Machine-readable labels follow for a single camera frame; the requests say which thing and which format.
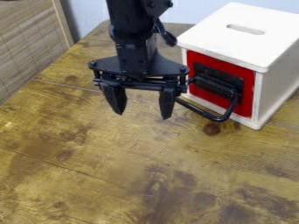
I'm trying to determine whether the black metal drawer handle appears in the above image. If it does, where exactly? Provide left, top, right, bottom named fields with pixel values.
left=174, top=76, right=239, bottom=123

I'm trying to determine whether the red drawer front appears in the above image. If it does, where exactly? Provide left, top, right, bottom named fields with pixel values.
left=187, top=50, right=255, bottom=117

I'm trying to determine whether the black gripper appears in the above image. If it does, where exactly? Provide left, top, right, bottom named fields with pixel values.
left=88, top=53, right=190, bottom=120

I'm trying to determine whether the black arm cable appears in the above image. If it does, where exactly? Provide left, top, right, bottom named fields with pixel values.
left=154, top=18, right=179, bottom=47

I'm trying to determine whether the white wooden drawer box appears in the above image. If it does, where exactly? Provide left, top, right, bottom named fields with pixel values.
left=178, top=3, right=299, bottom=130

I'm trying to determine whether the woven bamboo blind panel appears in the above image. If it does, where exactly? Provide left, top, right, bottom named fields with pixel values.
left=0, top=0, right=74, bottom=104

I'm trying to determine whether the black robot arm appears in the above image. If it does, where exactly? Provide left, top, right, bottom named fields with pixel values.
left=88, top=0, right=190, bottom=119

